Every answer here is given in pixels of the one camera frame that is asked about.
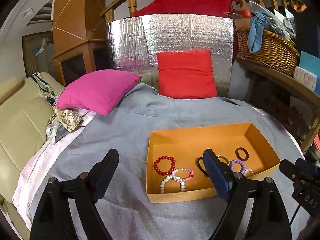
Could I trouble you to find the dark red bangle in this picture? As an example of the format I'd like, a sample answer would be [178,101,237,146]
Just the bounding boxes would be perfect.
[235,147,249,162]

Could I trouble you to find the wicker basket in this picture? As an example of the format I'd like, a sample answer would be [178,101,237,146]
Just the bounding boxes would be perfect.
[235,29,300,76]

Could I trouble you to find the pink bed sheet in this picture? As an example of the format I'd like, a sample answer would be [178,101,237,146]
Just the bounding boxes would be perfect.
[12,109,96,230]

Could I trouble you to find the blue cloth in basket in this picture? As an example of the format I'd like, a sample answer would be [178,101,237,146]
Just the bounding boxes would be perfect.
[247,12,268,54]

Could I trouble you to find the red cushion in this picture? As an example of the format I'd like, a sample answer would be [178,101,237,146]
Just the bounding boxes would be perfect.
[156,50,217,99]

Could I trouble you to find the red cloth on railing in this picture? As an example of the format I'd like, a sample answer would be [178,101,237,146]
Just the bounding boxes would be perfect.
[132,0,238,17]

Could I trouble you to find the teal cardboard box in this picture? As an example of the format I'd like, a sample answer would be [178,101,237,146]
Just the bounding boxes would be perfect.
[299,51,319,95]

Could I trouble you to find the purple bead bracelet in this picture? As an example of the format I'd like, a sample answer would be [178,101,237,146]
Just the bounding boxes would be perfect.
[229,159,247,174]

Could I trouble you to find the black hair tie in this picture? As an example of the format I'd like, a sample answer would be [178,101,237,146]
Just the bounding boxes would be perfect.
[196,156,209,178]

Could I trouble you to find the magenta pillow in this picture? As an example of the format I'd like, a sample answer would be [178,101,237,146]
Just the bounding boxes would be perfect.
[56,69,142,115]

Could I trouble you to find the grey blanket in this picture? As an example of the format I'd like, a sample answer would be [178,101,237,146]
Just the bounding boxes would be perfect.
[30,83,308,239]

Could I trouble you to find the wooden table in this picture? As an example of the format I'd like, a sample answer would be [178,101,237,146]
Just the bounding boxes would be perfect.
[236,58,319,154]

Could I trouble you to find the red bead bracelet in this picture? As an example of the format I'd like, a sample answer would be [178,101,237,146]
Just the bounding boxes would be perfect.
[152,155,177,177]

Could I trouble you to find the metal cuff bangle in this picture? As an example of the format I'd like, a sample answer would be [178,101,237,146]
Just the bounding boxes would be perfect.
[217,155,230,166]

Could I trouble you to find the silver foil panel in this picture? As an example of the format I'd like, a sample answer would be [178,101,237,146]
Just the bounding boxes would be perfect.
[106,14,234,96]

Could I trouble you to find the wooden cabinet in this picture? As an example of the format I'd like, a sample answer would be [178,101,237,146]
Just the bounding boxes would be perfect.
[52,0,106,86]

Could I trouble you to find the white bead bracelet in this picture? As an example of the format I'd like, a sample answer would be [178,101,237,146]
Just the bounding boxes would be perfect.
[159,174,186,194]

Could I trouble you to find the orange cardboard box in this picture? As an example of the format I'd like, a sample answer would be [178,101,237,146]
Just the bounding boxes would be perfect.
[146,122,280,204]

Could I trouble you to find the patterned fabric bag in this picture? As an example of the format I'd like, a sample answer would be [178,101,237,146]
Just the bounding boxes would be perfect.
[31,73,84,144]

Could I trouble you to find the pink clear bead bracelet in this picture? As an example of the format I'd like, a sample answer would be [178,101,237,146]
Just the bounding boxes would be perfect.
[171,167,194,183]

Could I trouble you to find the beige leather sofa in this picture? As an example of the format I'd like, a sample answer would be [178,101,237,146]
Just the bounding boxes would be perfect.
[0,76,54,239]

